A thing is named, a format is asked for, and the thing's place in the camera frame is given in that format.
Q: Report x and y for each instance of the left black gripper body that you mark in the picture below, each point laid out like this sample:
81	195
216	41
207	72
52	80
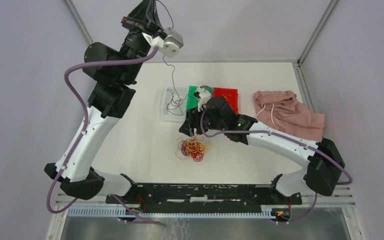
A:
132	23

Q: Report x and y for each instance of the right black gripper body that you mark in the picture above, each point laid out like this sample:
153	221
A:
208	119

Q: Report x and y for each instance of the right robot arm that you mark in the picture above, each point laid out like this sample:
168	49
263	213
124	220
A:
321	162

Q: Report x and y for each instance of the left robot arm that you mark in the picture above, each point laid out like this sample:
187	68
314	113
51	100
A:
114	71

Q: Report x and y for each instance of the green plastic bin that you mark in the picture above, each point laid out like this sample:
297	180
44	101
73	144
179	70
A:
192	101

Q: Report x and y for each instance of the red plastic bin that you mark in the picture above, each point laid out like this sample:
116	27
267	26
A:
230	95

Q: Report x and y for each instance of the clear plastic bin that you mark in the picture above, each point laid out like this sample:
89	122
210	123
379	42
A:
173	104

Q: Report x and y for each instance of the pink cloth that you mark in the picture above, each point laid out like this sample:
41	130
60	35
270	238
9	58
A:
282	111

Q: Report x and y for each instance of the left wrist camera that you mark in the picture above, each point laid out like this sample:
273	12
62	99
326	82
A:
169	42

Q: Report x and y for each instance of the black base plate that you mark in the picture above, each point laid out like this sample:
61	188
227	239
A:
179	198

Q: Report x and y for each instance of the white slotted cable duct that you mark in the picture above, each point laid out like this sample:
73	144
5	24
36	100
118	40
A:
121	212

